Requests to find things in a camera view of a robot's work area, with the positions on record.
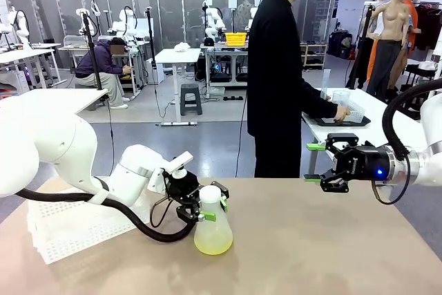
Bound person in black sweater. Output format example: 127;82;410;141
247;0;339;178

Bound person's right hand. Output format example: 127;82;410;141
334;107;352;123

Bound mannequin with orange garment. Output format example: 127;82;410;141
402;0;423;54

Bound translucent plastic conical flask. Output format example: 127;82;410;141
193;198;234;256

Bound clear plastic measuring beaker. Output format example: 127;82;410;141
332;90;352;106

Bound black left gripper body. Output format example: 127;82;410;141
162;169;201;206

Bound black tripod pole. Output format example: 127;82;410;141
81;11;104;91
144;6;157;85
346;2;376;91

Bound white standing desk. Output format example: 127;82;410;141
154;48;202;126

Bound white workbench with shelves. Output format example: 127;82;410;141
200;43;249;99

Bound clear plastic graduated cylinder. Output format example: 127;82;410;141
321;68;332;101

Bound person in purple jacket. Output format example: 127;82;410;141
75;37;131;109

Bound black luggage bags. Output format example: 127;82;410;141
327;30;353;60

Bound rack of dark clothes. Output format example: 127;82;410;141
414;1;442;50

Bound beige mannequin with grey trousers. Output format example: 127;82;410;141
366;0;415;101

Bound grey plastic stool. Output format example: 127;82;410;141
179;83;204;117

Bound white round flask cap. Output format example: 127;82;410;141
199;185;222;204

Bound grey blue storage box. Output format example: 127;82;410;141
0;88;20;102

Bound person's right forearm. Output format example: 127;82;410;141
303;82;339;120

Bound white side table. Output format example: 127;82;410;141
302;87;425;178
19;88;109;123

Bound white shoe rack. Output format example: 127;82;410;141
300;41;327;70

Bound black right arm hose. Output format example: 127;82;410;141
383;79;442;161

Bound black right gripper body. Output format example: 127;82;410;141
336;145;394;182

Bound black plastic tray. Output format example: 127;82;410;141
312;115;372;127

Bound yellow plastic crate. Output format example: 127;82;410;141
224;31;248;46

